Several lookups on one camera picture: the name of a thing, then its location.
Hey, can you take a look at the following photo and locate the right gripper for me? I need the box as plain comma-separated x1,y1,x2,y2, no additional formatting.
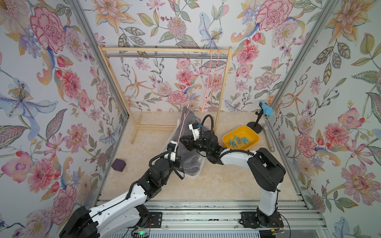
180,136,213,156

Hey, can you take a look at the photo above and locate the grey terry towel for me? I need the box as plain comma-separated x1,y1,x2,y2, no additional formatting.
172,109,209,176

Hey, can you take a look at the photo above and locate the pink wire hanger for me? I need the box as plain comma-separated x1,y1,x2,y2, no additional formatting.
203,49,221,112
201,48,213,114
177,103,190,145

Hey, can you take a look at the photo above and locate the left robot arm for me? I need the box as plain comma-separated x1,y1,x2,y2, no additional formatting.
59,151,181,238

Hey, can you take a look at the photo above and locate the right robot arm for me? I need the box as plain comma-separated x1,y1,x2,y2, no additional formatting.
180,115,286,229

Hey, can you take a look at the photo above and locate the white perforated plastic basket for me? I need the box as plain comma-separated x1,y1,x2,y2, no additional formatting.
161,115,206,178

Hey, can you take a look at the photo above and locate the yellow plastic bin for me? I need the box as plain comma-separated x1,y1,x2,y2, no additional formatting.
222,126,260,150

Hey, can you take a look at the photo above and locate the wooden clothes rack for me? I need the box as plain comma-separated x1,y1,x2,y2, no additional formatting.
99,46,232,142

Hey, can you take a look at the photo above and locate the purple cube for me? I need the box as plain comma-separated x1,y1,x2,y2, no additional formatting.
112,158,127,172

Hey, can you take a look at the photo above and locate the silver metal cylinder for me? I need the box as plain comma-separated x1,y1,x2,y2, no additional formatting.
263,124,275,152

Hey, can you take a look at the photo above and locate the black stand blue knob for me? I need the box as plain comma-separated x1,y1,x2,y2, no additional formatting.
247,100,273,134

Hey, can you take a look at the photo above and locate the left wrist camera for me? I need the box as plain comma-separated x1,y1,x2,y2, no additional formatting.
165,140,178,162

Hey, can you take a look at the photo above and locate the metal linear rail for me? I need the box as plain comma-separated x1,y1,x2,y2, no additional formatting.
83,200,331,238

